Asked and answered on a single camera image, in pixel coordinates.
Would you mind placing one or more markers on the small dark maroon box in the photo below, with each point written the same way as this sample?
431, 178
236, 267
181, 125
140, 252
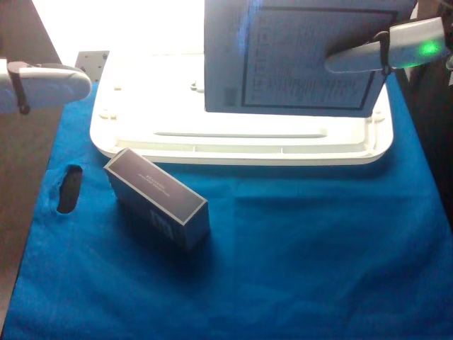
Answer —
155, 187

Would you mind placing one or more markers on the large white printed box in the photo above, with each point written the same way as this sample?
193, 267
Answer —
283, 53

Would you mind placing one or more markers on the white plastic tray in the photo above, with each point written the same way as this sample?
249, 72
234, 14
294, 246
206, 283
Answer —
230, 148

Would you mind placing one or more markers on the blue cloth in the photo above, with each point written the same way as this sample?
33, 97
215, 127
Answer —
283, 248

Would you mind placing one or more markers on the grey metal bracket plate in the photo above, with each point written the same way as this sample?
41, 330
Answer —
92, 65

